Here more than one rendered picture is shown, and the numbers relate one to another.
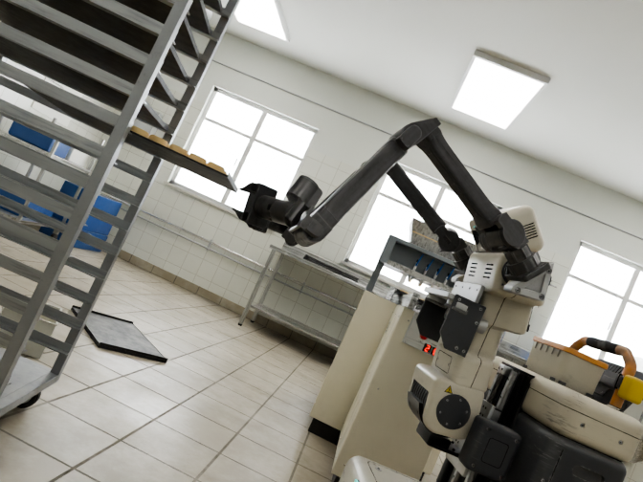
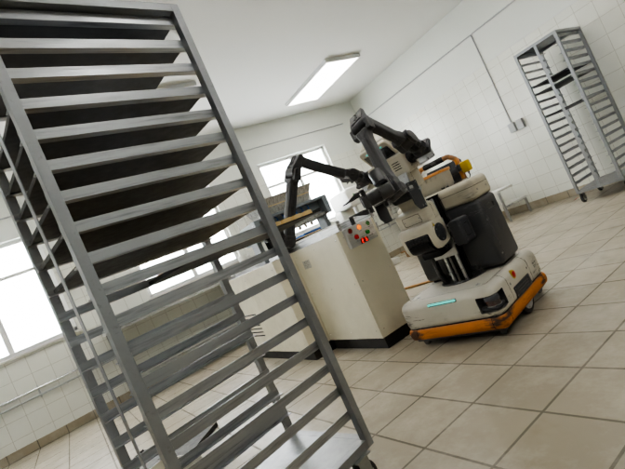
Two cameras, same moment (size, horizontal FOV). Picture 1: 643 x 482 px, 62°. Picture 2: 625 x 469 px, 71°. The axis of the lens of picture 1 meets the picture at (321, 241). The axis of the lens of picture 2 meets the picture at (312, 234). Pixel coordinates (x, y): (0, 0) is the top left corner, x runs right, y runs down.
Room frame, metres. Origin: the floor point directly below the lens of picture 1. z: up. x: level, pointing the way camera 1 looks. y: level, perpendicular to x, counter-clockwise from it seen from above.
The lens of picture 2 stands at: (0.08, 1.45, 0.85)
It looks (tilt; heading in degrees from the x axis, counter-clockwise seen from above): 1 degrees up; 322
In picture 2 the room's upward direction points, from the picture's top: 24 degrees counter-clockwise
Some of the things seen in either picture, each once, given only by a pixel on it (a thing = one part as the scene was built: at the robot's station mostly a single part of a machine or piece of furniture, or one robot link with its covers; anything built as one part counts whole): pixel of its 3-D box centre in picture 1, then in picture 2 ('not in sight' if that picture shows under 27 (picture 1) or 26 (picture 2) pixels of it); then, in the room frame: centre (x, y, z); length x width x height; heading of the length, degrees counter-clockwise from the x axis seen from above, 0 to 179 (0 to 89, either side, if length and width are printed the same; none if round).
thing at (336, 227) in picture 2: (400, 299); (278, 254); (3.19, -0.58, 0.87); 2.01 x 0.03 x 0.07; 173
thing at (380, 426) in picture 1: (399, 394); (351, 284); (2.56, -0.64, 0.45); 0.70 x 0.34 x 0.90; 173
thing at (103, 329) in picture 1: (118, 333); (164, 454); (3.13, 0.85, 0.02); 0.60 x 0.40 x 0.03; 40
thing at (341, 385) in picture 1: (389, 371); (295, 300); (3.53, -0.77, 0.42); 1.28 x 0.72 x 0.84; 173
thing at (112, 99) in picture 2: not in sight; (122, 98); (1.37, 0.90, 1.50); 0.64 x 0.03 x 0.03; 95
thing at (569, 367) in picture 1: (563, 365); (432, 183); (1.71, -0.88, 0.87); 0.23 x 0.15 x 0.11; 5
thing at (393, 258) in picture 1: (433, 288); (290, 230); (3.06, -0.71, 1.01); 0.72 x 0.33 x 0.34; 83
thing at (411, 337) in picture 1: (435, 339); (360, 233); (2.20, -0.60, 0.77); 0.24 x 0.04 x 0.14; 83
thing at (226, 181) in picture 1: (142, 142); (237, 245); (1.59, 0.62, 0.96); 0.60 x 0.40 x 0.01; 95
